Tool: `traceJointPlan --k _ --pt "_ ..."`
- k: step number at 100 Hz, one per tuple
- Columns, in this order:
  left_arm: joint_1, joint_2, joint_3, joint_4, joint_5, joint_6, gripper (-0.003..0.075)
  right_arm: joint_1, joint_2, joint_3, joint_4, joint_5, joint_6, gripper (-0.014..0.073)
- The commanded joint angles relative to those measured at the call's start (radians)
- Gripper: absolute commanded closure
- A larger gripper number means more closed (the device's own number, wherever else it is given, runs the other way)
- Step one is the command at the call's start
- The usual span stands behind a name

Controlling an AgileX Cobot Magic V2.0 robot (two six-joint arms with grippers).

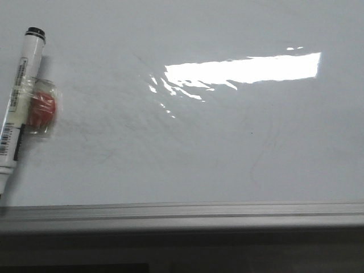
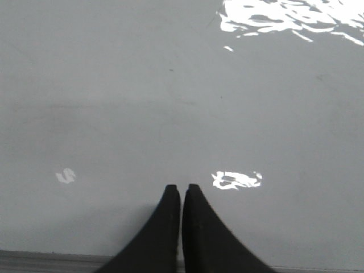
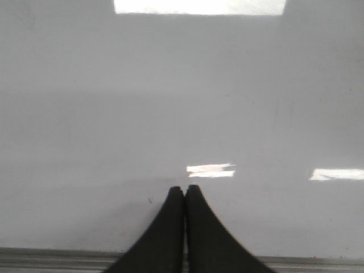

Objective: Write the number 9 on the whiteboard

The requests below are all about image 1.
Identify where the white whiteboard marker pen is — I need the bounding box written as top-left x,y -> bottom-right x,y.
1,27 -> 46,194

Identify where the red round magnet taped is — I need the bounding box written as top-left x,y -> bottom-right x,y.
26,79 -> 58,137

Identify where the aluminium whiteboard frame rail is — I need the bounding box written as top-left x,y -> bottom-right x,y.
1,202 -> 363,234

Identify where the white glossy whiteboard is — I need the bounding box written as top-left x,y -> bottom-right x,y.
1,1 -> 363,206

